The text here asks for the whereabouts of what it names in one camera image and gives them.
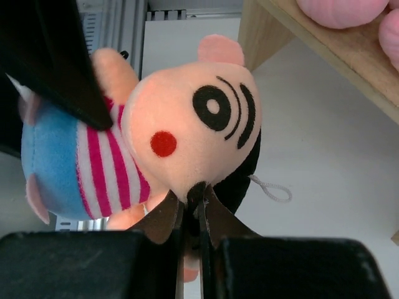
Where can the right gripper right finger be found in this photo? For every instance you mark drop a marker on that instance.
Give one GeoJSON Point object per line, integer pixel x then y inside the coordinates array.
{"type": "Point", "coordinates": [215, 219]}

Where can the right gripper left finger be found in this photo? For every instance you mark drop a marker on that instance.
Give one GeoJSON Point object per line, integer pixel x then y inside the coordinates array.
{"type": "Point", "coordinates": [159, 224]}

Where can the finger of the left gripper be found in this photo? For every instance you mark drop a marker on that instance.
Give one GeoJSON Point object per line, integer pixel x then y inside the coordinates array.
{"type": "Point", "coordinates": [43, 48]}

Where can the boy plush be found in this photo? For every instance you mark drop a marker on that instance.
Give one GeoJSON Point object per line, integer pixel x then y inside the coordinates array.
{"type": "Point", "coordinates": [178, 129]}

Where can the pink striped plush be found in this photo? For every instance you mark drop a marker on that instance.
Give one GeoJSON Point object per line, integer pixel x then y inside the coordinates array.
{"type": "Point", "coordinates": [388, 36]}
{"type": "Point", "coordinates": [342, 14]}

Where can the wooden two-tier shelf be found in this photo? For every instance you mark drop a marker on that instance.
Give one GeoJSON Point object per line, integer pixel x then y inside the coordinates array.
{"type": "Point", "coordinates": [330, 124]}

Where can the slotted white cable duct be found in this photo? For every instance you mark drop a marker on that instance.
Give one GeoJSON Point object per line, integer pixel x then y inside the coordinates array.
{"type": "Point", "coordinates": [65, 225]}

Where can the aluminium mounting rail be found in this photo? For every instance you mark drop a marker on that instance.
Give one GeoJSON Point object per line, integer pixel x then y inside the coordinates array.
{"type": "Point", "coordinates": [152, 45]}

